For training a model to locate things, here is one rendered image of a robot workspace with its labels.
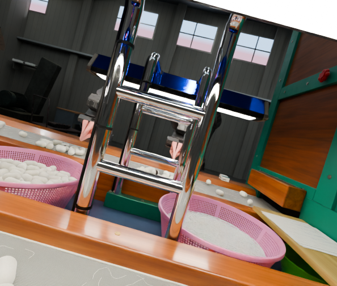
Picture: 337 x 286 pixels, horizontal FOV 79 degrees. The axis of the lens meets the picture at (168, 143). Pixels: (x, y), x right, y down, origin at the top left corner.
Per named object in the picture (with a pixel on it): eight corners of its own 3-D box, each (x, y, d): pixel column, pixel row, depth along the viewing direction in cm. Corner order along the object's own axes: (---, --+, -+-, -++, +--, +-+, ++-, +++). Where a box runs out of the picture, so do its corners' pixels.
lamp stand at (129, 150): (121, 187, 75) (153, 67, 72) (173, 202, 74) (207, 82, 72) (102, 206, 56) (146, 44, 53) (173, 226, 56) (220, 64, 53)
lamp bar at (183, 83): (94, 76, 75) (99, 57, 75) (257, 122, 75) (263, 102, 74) (85, 70, 67) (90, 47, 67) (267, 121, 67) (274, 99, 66)
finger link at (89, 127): (85, 135, 73) (97, 119, 79) (66, 129, 73) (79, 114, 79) (87, 147, 78) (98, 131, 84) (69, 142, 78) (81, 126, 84)
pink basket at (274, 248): (124, 232, 46) (135, 192, 45) (198, 221, 64) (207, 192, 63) (222, 346, 26) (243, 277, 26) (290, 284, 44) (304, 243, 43)
